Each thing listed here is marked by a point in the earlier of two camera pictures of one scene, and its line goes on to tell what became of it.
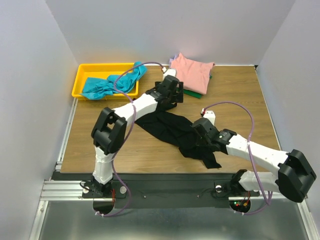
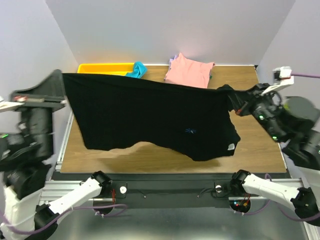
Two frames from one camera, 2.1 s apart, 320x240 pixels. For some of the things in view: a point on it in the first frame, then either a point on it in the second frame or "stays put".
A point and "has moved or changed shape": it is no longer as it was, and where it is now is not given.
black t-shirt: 179,131 has moved or changed shape
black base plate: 140,191 stays put
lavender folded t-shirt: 171,59 stays put
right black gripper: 202,128 → 246,101
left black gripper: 178,97 → 51,91
